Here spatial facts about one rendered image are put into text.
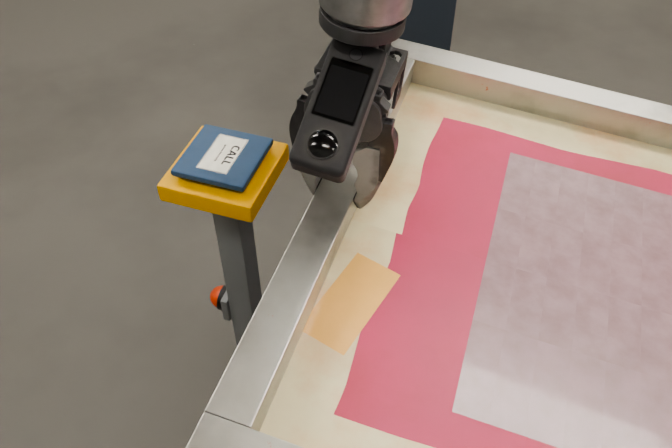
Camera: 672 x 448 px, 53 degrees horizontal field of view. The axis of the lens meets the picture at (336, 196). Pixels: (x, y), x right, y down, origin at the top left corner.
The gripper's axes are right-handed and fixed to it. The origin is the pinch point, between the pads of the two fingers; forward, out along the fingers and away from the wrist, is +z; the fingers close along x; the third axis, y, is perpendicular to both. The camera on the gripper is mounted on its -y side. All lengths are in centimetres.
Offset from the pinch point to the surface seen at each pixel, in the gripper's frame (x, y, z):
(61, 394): 68, 13, 113
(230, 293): 17.3, 9.7, 38.4
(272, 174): 11.7, 12.3, 12.7
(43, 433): 66, 3, 112
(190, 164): 21.3, 8.6, 11.3
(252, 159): 14.3, 12.0, 10.7
